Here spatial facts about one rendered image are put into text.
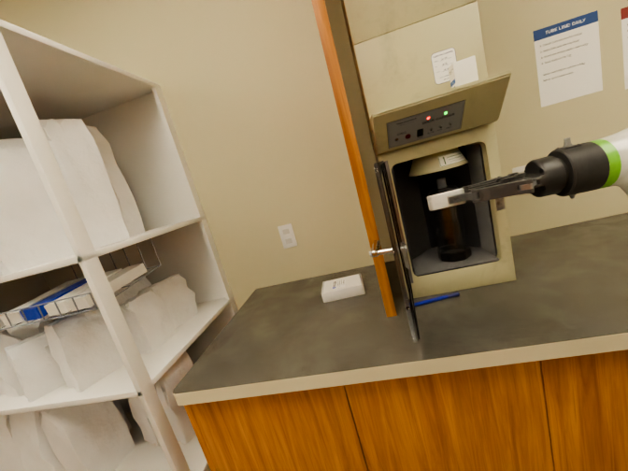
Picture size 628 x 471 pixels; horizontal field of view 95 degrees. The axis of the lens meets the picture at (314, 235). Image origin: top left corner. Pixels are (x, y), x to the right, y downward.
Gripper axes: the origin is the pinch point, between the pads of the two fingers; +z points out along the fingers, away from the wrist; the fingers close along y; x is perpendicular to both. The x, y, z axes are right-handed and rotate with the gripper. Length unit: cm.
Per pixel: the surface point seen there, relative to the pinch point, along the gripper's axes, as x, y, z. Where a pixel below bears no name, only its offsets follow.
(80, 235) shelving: -13, -4, 94
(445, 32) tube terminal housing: -38.7, -26.0, -13.4
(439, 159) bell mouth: -7.2, -28.6, -7.4
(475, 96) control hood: -20.0, -16.8, -14.7
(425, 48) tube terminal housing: -36.6, -26.0, -8.0
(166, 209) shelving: -15, -67, 113
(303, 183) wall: -10, -69, 42
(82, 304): 6, -2, 101
